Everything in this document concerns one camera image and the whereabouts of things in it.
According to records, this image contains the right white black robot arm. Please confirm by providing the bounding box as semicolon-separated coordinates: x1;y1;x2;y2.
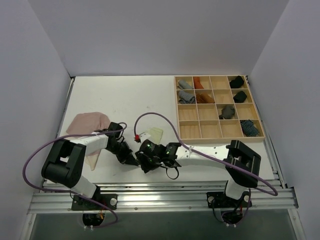
135;139;261;207

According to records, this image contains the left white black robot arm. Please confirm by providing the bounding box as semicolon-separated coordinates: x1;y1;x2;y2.
41;122;139;210

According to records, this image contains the pink underwear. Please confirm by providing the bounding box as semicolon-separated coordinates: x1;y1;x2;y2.
65;112;111;171

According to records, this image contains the grey striped rolled cloth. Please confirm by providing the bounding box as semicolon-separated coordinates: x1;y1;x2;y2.
178;90;196;104

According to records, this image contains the orange rolled cloth lower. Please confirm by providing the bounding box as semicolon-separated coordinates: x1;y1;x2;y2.
196;92;215;104

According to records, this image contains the orange rolled cloth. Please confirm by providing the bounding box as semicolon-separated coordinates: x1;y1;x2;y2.
193;76;204;89
196;92;215;104

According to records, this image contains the wooden compartment tray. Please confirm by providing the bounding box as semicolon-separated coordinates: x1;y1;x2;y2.
173;75;265;144

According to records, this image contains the orange rolled cloth upper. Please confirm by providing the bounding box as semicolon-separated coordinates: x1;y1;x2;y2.
193;76;204;89

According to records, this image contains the dark grey rolled cloth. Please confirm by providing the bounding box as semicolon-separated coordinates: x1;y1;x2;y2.
218;105;236;120

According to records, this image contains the blue striped rolled cloth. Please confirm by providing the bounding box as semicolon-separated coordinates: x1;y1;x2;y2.
240;119;260;137

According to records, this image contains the black rolled cloth lower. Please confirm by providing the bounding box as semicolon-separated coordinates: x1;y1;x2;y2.
233;91;248;103

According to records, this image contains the black rolled cloth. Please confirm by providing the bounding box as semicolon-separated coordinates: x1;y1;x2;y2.
233;91;248;103
229;75;245;89

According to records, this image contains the black rolled cloth upper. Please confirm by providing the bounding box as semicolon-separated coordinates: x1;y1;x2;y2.
229;75;245;89

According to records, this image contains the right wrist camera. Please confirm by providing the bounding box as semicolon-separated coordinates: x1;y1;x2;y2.
139;139;165;158

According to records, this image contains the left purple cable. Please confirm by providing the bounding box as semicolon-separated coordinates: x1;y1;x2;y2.
21;121;128;230

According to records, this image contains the purple cable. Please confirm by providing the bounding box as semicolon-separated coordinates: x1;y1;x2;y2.
21;121;128;230
133;112;279;223

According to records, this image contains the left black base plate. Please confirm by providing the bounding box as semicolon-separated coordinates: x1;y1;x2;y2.
71;193;118;211

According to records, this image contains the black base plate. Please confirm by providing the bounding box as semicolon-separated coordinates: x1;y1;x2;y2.
206;191;252;209
71;193;118;211

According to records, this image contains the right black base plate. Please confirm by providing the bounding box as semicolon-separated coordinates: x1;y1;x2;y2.
206;191;252;209

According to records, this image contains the aluminium frame rail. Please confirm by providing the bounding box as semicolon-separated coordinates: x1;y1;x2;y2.
28;179;299;214

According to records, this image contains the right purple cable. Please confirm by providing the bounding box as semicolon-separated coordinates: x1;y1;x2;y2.
133;112;279;223

